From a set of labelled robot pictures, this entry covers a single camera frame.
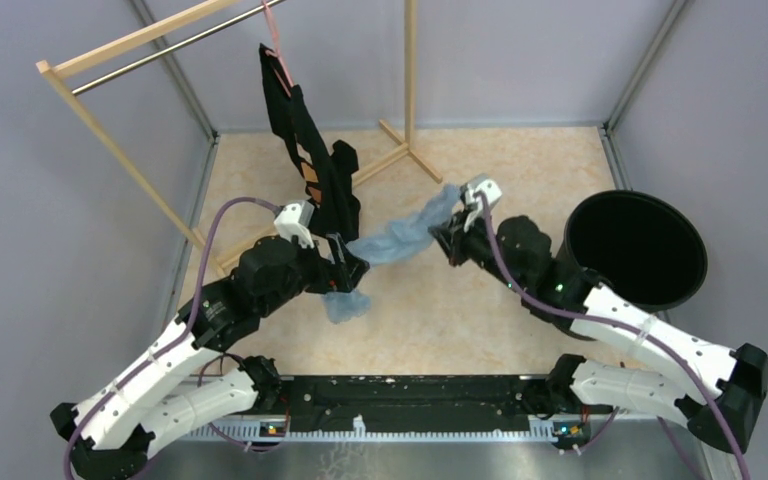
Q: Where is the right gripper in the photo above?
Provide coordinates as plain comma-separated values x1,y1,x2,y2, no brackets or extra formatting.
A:
428,205,526,294

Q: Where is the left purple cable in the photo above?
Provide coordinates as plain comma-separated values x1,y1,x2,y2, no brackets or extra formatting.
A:
62,196,286,480

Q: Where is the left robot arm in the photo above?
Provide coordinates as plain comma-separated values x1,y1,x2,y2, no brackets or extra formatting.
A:
50,234,370,479

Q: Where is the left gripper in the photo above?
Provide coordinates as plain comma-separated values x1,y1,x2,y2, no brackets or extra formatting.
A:
261,231,371,316

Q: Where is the black trash bin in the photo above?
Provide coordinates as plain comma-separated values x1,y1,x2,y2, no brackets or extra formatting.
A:
524,190,708,313

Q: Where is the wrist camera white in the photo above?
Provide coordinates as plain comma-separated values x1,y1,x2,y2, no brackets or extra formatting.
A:
461,173,503,232
273,201,315,249

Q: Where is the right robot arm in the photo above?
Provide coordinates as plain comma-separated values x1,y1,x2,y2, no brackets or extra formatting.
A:
429,211,768,455

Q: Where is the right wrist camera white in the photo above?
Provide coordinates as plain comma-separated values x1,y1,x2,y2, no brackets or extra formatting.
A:
461,173,503,232

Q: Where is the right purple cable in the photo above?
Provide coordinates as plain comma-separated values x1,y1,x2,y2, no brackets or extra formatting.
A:
475,192,753,480

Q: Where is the purple cable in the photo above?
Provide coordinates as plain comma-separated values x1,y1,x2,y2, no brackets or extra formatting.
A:
475,192,753,480
62,196,286,480

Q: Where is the black garment on hanger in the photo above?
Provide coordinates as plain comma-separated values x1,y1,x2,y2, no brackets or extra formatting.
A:
258,45,361,242

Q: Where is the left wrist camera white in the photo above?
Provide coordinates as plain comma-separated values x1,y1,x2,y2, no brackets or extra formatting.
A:
273,201,315,249

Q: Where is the pink clothes hanger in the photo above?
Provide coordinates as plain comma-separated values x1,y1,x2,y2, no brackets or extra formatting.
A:
261,1,294,95

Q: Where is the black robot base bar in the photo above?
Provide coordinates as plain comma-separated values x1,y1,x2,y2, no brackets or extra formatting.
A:
221,374,591,439

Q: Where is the wooden clothes rack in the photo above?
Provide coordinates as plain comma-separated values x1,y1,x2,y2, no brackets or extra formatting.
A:
36,0,444,278

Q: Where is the blue plastic trash bag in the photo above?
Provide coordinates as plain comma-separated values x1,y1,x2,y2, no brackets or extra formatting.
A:
323,184,460,324

